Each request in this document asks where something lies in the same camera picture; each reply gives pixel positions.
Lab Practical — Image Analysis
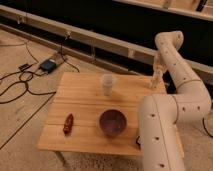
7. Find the wooden table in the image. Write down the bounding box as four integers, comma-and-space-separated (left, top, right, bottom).
37, 71, 185, 168

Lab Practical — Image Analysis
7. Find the black cable on floor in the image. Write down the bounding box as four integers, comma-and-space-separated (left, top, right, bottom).
0, 39, 80, 105

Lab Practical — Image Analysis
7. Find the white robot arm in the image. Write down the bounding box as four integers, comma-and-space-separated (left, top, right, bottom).
138, 31, 211, 171

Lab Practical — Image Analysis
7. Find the translucent plastic cup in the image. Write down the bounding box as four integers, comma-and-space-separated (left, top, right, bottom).
100, 74, 116, 96

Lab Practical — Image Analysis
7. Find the blue power adapter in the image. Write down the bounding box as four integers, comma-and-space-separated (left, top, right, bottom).
39, 59, 56, 73

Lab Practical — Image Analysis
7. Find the purple ceramic bowl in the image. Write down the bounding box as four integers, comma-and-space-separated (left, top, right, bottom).
99, 109, 127, 137

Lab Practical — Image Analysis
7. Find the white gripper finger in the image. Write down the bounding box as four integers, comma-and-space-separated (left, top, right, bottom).
160, 72, 165, 80
153, 69, 159, 80

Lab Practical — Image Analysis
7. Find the black plug strip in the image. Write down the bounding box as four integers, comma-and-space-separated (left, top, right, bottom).
18, 63, 33, 71

